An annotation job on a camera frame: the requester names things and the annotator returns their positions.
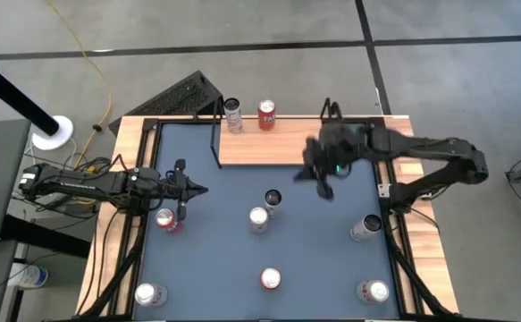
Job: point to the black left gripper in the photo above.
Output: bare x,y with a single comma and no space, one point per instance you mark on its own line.
166,185

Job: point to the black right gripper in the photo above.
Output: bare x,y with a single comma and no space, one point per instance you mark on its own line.
336,149

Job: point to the red Fanta strawberry can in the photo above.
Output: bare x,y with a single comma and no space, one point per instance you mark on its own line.
271,278
266,118
167,219

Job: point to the silver Diet Coke can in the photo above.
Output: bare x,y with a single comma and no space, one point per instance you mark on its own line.
148,294
258,220
372,291

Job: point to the white slim Celsius can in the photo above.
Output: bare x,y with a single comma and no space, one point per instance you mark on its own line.
233,118
363,229
272,205

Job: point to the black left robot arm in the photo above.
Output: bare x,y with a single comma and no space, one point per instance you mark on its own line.
86,183

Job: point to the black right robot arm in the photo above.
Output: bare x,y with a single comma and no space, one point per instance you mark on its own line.
421,145

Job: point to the wooden shelf with black legs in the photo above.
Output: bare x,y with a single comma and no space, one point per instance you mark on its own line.
269,147

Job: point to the small black floor plug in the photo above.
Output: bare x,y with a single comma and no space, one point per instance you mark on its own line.
96,128

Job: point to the white plastic bottle blue label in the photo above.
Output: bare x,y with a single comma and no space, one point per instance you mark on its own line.
27,276

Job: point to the black pole white round base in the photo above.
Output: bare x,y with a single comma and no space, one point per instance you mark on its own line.
14,96

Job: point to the silver mounting bracket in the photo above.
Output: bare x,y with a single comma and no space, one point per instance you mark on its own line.
383,191

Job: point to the black metal table frame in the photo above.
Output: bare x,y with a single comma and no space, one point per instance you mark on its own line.
150,124

